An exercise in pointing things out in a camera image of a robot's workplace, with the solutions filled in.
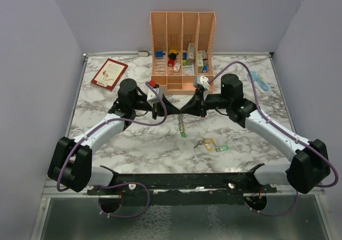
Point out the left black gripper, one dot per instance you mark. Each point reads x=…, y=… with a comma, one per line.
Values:
x=170, y=108

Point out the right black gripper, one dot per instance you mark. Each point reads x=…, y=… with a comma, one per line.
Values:
x=196, y=106

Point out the metal keyring with yellow grip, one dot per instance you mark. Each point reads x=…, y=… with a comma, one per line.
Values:
x=181, y=125

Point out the yellow tag key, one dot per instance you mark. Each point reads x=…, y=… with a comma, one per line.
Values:
x=208, y=146
x=208, y=140

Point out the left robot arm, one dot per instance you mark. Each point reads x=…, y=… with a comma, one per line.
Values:
x=71, y=165

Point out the small white red box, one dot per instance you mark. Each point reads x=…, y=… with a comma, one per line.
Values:
x=177, y=67

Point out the light green tag key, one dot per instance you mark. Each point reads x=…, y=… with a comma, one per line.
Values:
x=222, y=148

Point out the red black toy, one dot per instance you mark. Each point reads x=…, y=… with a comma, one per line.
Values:
x=172, y=59

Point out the grey green box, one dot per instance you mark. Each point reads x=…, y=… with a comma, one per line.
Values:
x=190, y=54

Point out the blue toy block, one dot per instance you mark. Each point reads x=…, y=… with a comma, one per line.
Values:
x=159, y=54

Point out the peach desk organizer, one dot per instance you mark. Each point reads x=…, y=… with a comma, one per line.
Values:
x=175, y=30

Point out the red book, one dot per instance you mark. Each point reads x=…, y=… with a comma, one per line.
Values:
x=109, y=74

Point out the blue packaged item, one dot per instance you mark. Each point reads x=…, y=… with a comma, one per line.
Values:
x=259, y=83

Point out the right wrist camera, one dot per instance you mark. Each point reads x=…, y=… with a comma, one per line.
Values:
x=201, y=81

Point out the white wall plug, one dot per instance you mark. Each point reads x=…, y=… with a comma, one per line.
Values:
x=143, y=53

